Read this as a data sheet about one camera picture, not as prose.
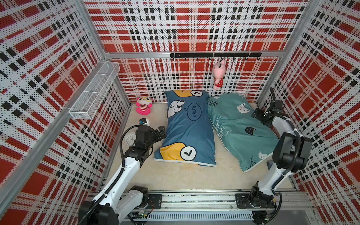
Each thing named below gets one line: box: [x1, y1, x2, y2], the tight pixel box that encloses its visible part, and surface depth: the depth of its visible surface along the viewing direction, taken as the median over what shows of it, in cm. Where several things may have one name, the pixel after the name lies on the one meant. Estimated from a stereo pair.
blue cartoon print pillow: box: [154, 90, 217, 167], surface depth 88 cm
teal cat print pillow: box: [206, 92, 279, 173], surface depth 95 cm
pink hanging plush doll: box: [212, 59, 226, 90], surface depth 95 cm
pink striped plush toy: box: [135, 97, 154, 116], surface depth 116 cm
